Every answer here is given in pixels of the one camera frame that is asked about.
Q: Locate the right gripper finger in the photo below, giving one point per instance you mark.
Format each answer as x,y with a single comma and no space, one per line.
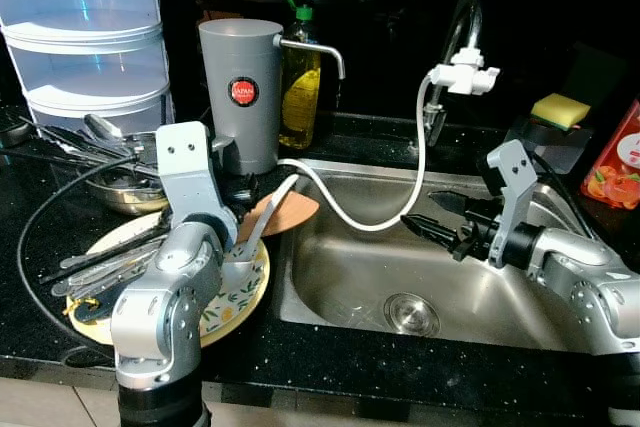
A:
432,229
460,203

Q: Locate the white plastic ladle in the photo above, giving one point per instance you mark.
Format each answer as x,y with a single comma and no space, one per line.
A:
275,205

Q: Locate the floral ceramic plate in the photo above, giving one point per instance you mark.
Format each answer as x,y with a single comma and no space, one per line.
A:
240,297

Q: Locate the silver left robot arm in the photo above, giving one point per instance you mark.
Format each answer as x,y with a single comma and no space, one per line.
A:
160,307

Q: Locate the steel sink drain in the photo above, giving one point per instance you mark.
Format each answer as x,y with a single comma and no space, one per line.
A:
412,314

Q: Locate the stainless steel sink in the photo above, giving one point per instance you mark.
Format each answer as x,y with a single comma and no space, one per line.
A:
340,277

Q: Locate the yellow dish soap bottle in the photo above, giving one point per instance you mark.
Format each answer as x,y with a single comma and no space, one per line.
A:
300,97

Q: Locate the white faucet diverter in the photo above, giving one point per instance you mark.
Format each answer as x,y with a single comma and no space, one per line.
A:
465,75

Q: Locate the grey water filter canister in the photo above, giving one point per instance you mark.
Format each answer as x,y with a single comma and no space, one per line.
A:
240,57

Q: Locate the yellow sponge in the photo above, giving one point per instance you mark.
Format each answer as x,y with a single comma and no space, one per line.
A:
560,110

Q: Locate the peach hand soap bottle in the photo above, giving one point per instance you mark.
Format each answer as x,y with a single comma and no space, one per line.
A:
615,172

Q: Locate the chrome faucet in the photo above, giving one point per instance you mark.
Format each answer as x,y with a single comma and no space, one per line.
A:
470,27

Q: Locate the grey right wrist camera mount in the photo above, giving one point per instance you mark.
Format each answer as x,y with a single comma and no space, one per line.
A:
512,187

